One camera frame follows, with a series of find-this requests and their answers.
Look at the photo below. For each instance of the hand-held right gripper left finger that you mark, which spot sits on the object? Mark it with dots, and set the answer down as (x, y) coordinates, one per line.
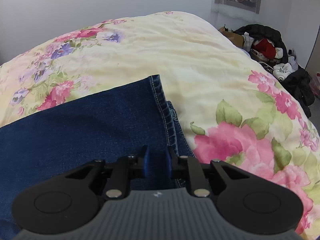
(146, 162)

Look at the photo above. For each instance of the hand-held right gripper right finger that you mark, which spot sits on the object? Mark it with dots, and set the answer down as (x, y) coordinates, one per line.
(167, 163)

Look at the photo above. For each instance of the blue denim pants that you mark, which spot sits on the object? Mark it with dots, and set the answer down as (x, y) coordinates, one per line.
(75, 130)

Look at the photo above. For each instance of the floral yellow bedspread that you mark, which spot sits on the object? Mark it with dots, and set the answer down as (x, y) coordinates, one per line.
(187, 67)

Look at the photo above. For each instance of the white cloth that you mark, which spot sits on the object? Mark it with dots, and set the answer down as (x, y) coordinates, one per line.
(282, 71)

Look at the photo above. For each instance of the red cloth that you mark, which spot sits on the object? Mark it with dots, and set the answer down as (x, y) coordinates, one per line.
(263, 47)

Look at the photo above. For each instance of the black garment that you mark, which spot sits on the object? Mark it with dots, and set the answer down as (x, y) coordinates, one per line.
(298, 85)

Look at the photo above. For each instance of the pile of clothes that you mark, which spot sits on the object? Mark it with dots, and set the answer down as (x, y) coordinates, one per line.
(265, 32)

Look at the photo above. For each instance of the pink bag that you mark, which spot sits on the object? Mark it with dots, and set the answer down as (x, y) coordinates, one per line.
(316, 82)

